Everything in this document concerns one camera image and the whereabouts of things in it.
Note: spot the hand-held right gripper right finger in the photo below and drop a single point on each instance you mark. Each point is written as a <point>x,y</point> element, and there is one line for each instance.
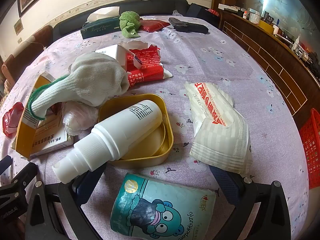
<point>225,183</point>

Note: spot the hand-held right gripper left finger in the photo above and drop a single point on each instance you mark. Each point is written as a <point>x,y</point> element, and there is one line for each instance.
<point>83,187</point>

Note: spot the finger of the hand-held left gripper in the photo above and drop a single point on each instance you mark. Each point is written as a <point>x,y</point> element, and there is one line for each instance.
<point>25,177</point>

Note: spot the red foil wrapper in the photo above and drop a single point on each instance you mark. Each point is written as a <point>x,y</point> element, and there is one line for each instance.
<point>12,120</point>

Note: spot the white spray bottle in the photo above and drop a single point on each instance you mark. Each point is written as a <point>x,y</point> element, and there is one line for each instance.
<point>120,132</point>

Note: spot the white striped wipes packet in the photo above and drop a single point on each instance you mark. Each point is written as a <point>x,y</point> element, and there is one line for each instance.
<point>215,115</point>

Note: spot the yellow square tin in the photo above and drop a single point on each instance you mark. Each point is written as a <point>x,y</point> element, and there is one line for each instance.
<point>160,152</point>

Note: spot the teal cartoon tissue packet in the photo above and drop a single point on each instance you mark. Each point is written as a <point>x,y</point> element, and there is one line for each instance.
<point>155,205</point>

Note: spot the red plastic basket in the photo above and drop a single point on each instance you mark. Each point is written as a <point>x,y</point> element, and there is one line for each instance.
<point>310,142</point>

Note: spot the torn red packet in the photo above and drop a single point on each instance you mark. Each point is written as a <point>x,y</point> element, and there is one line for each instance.
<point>147,62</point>

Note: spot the yellow medicine box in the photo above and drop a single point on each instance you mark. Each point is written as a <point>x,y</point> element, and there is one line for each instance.
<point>23,132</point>

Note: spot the white medicine box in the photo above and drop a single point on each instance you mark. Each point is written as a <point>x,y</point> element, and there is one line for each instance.
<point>52,140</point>

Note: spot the crumpled clear plastic wrap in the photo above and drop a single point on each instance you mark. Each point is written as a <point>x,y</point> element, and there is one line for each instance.
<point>77,117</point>

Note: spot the white knit glove green cuff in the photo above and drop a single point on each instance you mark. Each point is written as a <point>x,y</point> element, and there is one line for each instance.
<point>95,75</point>

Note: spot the brown armchair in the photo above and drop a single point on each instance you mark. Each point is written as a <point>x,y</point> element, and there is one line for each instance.
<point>25,50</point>

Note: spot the floral purple tablecloth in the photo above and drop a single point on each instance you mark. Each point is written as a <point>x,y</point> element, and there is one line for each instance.
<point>212,55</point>

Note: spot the wooden brick-pattern counter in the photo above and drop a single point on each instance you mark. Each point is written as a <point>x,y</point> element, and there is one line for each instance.
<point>275,55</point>

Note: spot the white red carton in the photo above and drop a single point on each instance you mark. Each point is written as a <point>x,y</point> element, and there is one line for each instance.
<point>110,51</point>

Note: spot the white dropper bottle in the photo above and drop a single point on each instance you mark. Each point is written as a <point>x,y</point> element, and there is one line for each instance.
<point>296,43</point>

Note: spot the green tissue box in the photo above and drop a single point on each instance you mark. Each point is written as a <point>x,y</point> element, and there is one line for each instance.
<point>100,28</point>

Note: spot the black toy pistol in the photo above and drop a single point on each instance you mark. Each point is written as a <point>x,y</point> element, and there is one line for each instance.
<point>190,27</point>

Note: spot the red white gift box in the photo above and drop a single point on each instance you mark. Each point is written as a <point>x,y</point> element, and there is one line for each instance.
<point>213,12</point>

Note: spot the green cloth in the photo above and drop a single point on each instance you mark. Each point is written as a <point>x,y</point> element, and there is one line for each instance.
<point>127,20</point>

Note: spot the red pouch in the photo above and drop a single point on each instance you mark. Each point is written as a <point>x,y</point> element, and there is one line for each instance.
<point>152,25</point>

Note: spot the navy shopping bag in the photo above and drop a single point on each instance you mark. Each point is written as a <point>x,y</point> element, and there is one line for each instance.
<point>197,10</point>

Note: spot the white flat box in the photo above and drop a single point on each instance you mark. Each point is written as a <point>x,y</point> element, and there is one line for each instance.
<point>228,7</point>

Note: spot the white plastic bag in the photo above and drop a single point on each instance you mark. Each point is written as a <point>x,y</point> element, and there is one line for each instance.
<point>176,13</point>

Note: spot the wall socket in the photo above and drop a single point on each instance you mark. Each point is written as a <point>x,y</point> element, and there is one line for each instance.
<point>19,40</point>

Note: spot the small yellow wall frame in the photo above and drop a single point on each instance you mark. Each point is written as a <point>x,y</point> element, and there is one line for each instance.
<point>18,27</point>

